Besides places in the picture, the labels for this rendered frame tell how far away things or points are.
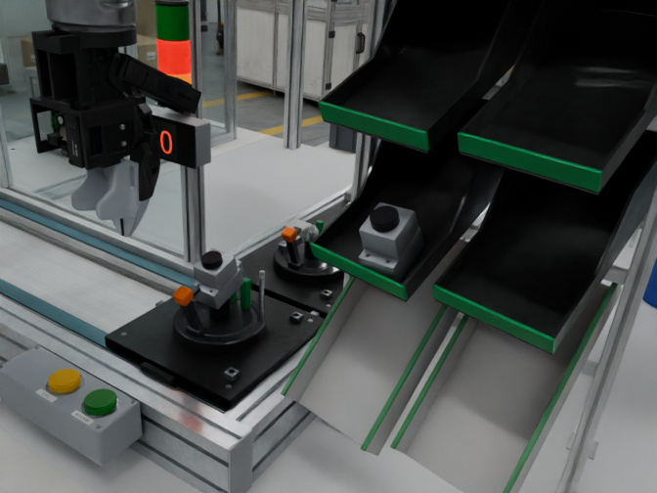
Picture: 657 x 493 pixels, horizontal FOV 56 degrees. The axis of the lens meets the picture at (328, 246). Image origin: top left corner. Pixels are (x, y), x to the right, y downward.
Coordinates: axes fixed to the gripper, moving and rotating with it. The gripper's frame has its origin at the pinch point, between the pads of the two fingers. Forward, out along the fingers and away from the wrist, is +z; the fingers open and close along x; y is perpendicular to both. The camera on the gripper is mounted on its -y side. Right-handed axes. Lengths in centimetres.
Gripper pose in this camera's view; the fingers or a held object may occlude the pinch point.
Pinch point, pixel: (129, 222)
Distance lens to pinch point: 69.3
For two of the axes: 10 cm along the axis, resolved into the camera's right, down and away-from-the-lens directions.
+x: 8.5, 2.9, -4.4
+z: -0.7, 8.9, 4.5
